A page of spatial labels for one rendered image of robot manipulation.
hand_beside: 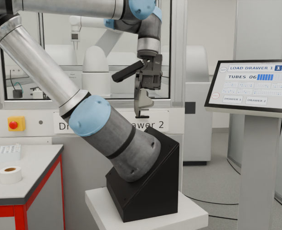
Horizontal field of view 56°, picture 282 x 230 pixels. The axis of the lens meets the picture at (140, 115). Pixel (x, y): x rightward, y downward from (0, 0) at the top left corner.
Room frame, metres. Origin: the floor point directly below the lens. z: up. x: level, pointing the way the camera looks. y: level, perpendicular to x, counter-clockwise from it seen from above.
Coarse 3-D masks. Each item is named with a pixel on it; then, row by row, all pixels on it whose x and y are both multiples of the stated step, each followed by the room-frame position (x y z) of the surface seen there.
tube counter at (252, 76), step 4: (252, 76) 1.35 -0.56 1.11; (256, 76) 1.34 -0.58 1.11; (260, 76) 1.33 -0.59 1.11; (264, 76) 1.32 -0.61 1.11; (268, 76) 1.31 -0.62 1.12; (272, 76) 1.30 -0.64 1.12; (276, 76) 1.29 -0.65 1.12; (280, 76) 1.28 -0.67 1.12; (256, 80) 1.32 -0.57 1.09; (260, 80) 1.31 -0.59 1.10; (264, 80) 1.30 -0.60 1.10; (268, 80) 1.29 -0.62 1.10; (272, 80) 1.28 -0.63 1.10; (276, 80) 1.27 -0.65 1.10; (280, 80) 1.27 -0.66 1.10
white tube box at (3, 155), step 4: (20, 144) 1.22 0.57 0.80; (0, 148) 1.15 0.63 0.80; (4, 148) 1.17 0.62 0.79; (12, 148) 1.17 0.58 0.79; (20, 148) 1.16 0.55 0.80; (0, 152) 1.10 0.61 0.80; (4, 152) 1.10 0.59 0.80; (8, 152) 1.10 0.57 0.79; (12, 152) 1.09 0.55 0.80; (16, 152) 1.10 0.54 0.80; (20, 152) 1.13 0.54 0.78; (0, 156) 1.08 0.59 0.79; (4, 156) 1.08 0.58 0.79; (8, 156) 1.09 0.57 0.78; (12, 156) 1.09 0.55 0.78; (16, 156) 1.10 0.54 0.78; (20, 156) 1.12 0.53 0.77; (0, 160) 1.08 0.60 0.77; (4, 160) 1.08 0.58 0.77; (8, 160) 1.09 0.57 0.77; (12, 160) 1.09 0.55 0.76; (16, 160) 1.10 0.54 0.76
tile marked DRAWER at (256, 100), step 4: (248, 96) 1.28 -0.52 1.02; (252, 96) 1.27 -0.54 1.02; (256, 96) 1.26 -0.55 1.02; (248, 100) 1.26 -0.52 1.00; (252, 100) 1.26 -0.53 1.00; (256, 100) 1.25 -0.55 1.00; (260, 100) 1.24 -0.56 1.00; (264, 100) 1.23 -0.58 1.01; (248, 104) 1.25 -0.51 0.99; (252, 104) 1.24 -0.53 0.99; (256, 104) 1.23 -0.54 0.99; (260, 104) 1.23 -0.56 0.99; (264, 104) 1.22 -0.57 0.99
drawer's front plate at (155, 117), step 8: (120, 112) 1.38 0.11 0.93; (128, 112) 1.38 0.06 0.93; (144, 112) 1.39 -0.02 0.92; (152, 112) 1.39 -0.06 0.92; (160, 112) 1.39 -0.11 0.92; (168, 112) 1.40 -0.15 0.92; (128, 120) 1.38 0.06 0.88; (136, 120) 1.38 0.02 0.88; (144, 120) 1.39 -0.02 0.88; (152, 120) 1.39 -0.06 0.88; (160, 120) 1.39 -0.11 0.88; (168, 120) 1.40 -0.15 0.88; (144, 128) 1.39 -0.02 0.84; (160, 128) 1.39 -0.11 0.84; (168, 128) 1.40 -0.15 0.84
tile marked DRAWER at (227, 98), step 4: (224, 96) 1.34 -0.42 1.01; (228, 96) 1.33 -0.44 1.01; (232, 96) 1.32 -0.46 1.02; (236, 96) 1.31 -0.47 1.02; (240, 96) 1.30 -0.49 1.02; (224, 100) 1.32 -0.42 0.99; (228, 100) 1.31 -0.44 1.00; (232, 100) 1.30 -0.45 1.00; (236, 100) 1.29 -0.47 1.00; (240, 100) 1.28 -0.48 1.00
